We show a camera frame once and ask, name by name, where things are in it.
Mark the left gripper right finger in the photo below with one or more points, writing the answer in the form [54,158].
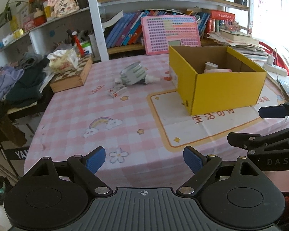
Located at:
[203,169]

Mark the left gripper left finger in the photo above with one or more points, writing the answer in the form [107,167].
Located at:
[83,169]

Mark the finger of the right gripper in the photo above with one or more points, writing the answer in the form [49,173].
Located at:
[251,141]
[280,111]

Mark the pink plush toy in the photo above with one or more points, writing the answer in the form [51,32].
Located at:
[211,71]

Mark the white charger block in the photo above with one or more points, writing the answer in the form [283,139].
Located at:
[210,66]

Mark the black smartphone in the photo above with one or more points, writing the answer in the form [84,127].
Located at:
[284,87]

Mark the white power strip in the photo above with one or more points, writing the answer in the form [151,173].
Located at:
[271,67]

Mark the yellow cardboard box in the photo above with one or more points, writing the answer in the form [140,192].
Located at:
[209,93]

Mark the stack of papers and books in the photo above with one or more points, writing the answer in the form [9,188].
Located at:
[241,42]

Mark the pink checkered tablecloth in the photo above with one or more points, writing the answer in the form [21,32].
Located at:
[143,130]

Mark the small red white box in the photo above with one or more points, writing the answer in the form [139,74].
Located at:
[117,90]

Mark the wooden chess board box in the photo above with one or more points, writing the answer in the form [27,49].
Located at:
[73,78]

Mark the pile of clothes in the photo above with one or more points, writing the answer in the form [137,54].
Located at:
[21,83]

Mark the floral tissue pack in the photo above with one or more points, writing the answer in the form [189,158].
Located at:
[63,60]

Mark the red thick book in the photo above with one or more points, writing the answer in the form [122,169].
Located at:
[221,15]

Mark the red white pen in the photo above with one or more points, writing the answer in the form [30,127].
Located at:
[77,42]

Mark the pink toy keyboard tablet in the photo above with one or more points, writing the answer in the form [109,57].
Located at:
[161,32]

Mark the row of blue books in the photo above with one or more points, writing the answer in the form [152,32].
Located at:
[127,30]

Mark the white bookshelf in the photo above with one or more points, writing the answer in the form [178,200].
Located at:
[100,10]

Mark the floral cat figurine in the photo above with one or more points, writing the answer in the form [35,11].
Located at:
[62,8]

